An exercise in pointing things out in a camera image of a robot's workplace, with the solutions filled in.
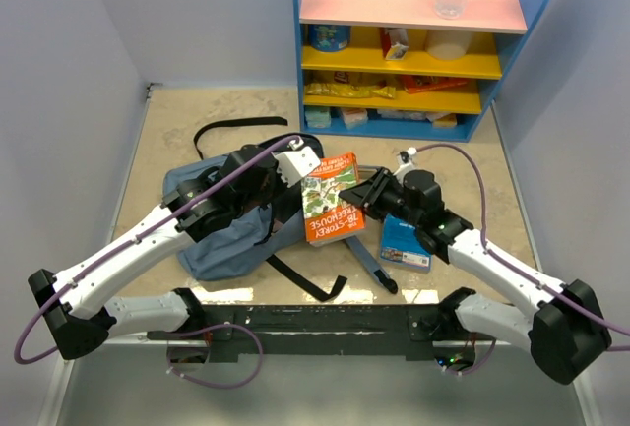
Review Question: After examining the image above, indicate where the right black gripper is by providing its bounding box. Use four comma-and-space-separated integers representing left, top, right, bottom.
339, 167, 422, 228

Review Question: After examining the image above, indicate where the blue student backpack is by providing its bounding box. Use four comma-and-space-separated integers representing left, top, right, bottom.
162, 116, 398, 302

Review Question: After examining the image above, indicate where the orange book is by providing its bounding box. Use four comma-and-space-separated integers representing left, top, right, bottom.
301, 152, 366, 247

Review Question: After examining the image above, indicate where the blue bottom book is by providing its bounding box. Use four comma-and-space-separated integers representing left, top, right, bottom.
379, 215, 432, 273

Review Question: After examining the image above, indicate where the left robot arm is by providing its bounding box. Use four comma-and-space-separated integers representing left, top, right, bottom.
29, 137, 321, 360

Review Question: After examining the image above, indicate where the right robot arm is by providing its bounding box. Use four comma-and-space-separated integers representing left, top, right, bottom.
340, 168, 611, 385

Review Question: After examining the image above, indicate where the white tissue pack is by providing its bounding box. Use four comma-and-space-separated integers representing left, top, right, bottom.
339, 107, 369, 129

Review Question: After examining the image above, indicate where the teal tissue pack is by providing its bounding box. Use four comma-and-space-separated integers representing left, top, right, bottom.
304, 105, 332, 129

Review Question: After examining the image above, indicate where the yellow snack bag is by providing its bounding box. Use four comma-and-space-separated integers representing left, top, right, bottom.
304, 71, 397, 99

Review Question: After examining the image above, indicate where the yellow sponge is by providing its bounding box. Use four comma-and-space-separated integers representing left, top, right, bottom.
432, 114, 458, 129

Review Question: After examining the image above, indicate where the red snack packet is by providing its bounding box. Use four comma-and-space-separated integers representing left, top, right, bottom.
400, 75, 469, 94

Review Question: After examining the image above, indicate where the blue shelf unit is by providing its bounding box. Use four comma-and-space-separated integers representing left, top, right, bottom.
293, 0, 549, 142

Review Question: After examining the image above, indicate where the red white carton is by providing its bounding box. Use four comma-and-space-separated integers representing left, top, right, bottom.
379, 28, 410, 61

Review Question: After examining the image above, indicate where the blue round tin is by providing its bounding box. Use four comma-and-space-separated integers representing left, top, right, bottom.
307, 25, 351, 52

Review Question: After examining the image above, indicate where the white round container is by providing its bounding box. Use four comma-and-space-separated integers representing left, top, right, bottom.
425, 30, 474, 61

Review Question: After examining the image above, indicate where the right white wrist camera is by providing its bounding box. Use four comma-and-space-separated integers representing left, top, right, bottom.
393, 147, 417, 180

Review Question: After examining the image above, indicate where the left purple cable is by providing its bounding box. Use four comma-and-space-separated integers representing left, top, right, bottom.
13, 134, 302, 389

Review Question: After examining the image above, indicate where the purple cable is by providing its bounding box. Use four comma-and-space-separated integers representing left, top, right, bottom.
408, 143, 630, 376
13, 134, 302, 389

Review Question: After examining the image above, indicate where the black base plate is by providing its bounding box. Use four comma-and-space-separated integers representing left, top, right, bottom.
147, 303, 498, 366

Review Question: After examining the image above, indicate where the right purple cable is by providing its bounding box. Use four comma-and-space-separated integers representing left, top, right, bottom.
408, 143, 630, 376

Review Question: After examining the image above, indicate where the aluminium rail frame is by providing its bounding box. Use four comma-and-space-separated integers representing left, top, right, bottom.
56, 87, 597, 425

